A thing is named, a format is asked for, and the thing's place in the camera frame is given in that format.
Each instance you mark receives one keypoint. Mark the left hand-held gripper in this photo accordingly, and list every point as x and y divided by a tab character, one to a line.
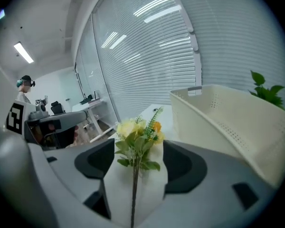
15	117

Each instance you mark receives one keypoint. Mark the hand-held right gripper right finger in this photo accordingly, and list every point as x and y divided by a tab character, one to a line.
218	174

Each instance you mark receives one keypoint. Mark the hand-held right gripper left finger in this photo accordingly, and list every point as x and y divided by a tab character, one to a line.
69	165

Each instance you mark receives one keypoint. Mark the cream perforated plastic basket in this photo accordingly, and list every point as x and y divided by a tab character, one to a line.
228	117

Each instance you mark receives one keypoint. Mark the yellow flowers bouquet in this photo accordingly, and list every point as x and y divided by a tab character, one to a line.
133	136

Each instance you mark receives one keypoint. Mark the black office chair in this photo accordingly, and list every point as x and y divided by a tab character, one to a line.
57	107

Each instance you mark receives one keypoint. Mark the white side desk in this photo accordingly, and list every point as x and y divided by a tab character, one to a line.
85	107

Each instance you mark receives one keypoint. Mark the black desk organizer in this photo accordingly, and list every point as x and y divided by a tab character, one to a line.
85	101

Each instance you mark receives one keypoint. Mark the ceiling light panel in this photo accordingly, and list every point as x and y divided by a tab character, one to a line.
23	52

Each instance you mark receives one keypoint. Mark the glass partition with white blinds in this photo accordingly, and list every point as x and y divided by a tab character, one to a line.
145	68

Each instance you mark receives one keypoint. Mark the green leafy plant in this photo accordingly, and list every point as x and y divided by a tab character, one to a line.
268	94

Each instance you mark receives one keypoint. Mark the white blind knob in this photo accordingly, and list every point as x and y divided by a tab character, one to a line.
195	46

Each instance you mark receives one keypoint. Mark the black frame stand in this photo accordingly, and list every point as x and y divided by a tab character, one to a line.
95	95

